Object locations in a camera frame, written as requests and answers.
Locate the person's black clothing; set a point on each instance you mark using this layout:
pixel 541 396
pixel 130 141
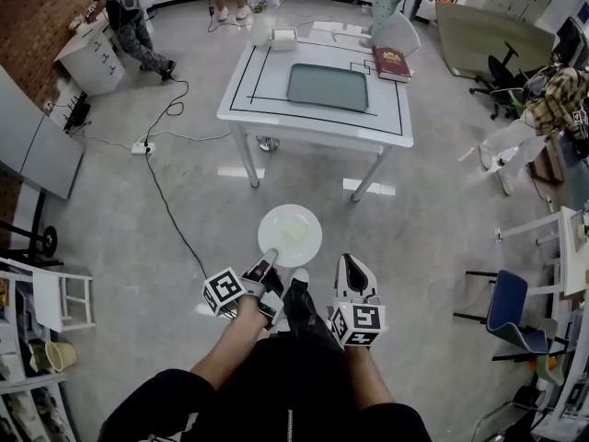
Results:
pixel 285 394

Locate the white round plate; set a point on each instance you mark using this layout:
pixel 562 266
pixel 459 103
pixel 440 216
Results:
pixel 276 228

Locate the person's black trouser leg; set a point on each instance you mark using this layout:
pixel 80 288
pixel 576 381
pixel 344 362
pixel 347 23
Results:
pixel 306 311

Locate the white chair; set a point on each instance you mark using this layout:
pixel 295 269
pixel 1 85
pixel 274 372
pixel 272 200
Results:
pixel 398 35

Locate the person's right forearm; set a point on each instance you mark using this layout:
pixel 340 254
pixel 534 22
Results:
pixel 368 375

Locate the red hardcover book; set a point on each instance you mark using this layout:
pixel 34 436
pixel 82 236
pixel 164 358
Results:
pixel 391 62

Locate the white vase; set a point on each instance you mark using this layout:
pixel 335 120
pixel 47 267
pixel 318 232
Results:
pixel 260 30

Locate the person's left forearm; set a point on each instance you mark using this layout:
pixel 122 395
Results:
pixel 230 343

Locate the white storage shelf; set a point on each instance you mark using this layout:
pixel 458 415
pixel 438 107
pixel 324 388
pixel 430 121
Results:
pixel 27 385

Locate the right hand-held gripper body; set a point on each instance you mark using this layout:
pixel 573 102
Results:
pixel 359 320

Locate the white step stool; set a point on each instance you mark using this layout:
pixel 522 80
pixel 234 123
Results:
pixel 60 297

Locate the black wheeled stand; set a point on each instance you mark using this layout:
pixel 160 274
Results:
pixel 32 237

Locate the pale yellow bucket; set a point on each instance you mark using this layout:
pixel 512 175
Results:
pixel 60 356

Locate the person's white shoe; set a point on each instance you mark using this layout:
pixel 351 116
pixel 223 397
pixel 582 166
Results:
pixel 300 274

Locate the grey flat board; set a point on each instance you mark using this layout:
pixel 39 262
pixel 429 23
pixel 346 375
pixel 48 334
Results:
pixel 37 136

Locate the blue seat chair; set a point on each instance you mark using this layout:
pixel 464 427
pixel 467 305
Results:
pixel 508 306

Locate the white drawer cabinet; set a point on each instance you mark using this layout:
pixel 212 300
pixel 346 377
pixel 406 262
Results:
pixel 94 62

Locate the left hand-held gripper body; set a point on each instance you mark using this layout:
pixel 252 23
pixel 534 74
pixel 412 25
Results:
pixel 225 290

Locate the white square table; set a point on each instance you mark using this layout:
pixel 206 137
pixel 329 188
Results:
pixel 271 90

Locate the black office chair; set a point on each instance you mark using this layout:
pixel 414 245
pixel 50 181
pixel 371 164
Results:
pixel 501 81

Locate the pale yellow food piece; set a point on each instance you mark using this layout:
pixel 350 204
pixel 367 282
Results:
pixel 295 231

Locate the beige partition board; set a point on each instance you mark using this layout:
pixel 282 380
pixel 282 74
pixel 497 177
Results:
pixel 488 35

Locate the white tissue box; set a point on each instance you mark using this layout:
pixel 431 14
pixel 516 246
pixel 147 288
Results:
pixel 283 38

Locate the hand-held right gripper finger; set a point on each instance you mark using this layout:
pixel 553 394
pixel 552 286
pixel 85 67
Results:
pixel 344 274
pixel 369 284

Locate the white side table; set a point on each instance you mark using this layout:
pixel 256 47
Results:
pixel 570 251

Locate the white power strip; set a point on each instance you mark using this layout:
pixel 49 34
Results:
pixel 142 147

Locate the grey rectangular tray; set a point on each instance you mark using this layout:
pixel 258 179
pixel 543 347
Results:
pixel 327 88

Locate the black router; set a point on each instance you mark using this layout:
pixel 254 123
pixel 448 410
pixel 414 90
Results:
pixel 78 113

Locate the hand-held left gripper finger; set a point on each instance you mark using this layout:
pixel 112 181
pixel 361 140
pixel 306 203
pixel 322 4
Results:
pixel 268 259

